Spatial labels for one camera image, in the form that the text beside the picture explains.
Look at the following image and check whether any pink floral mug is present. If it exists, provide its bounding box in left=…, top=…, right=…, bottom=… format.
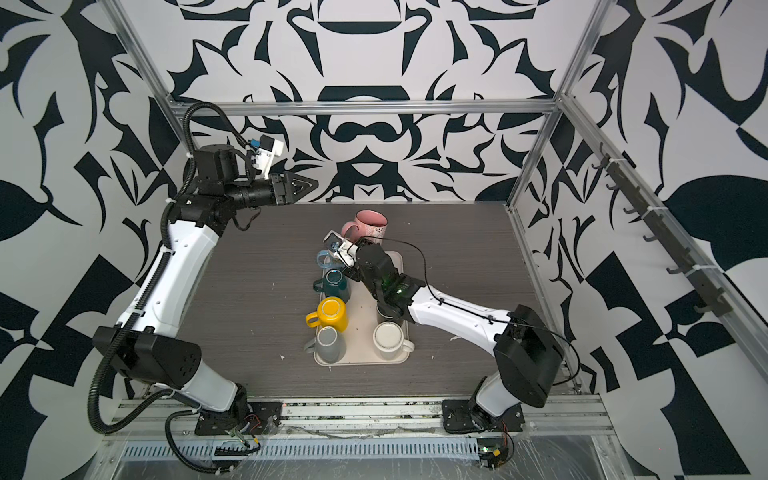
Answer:
left=341, top=210, right=388, bottom=243

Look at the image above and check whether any dark green mug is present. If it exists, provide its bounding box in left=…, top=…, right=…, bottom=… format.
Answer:
left=313, top=269, right=351, bottom=302

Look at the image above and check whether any light blue mug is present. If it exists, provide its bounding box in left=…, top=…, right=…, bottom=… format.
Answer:
left=316, top=250, right=345, bottom=270

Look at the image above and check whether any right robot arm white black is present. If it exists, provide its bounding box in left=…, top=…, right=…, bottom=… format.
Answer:
left=350, top=241, right=566, bottom=419

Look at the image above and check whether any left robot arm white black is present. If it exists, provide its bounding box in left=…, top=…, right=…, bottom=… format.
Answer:
left=86, top=102, right=318, bottom=435

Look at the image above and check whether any black mug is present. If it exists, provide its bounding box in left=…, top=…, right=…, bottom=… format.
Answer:
left=376, top=304, right=404, bottom=326

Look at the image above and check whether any yellow mug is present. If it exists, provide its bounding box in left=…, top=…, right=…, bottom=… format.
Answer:
left=306, top=296, right=349, bottom=332

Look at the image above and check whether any white mug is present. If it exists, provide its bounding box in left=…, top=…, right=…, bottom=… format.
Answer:
left=373, top=322, right=415, bottom=361

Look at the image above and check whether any grey mug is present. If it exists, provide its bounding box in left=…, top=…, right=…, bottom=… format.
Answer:
left=304, top=326, right=346, bottom=366

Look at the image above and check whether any beige serving tray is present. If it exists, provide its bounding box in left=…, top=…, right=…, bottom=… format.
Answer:
left=310, top=278, right=412, bottom=367

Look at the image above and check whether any green light controller board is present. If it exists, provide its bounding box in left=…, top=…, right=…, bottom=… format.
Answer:
left=478, top=437, right=515, bottom=470

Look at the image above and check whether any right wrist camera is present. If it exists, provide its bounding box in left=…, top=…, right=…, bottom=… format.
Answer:
left=323, top=230, right=357, bottom=268

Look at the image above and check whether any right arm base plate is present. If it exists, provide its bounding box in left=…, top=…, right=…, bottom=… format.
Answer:
left=441, top=399, right=525, bottom=435

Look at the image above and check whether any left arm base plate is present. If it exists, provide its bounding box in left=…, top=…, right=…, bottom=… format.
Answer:
left=194, top=401, right=283, bottom=436

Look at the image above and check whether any white cable duct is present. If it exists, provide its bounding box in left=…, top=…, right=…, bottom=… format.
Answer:
left=123, top=437, right=480, bottom=461

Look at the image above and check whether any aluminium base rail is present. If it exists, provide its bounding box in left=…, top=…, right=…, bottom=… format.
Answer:
left=104, top=392, right=616, bottom=442

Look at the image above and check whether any wall hook rail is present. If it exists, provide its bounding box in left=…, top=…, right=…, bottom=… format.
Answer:
left=594, top=143, right=733, bottom=317

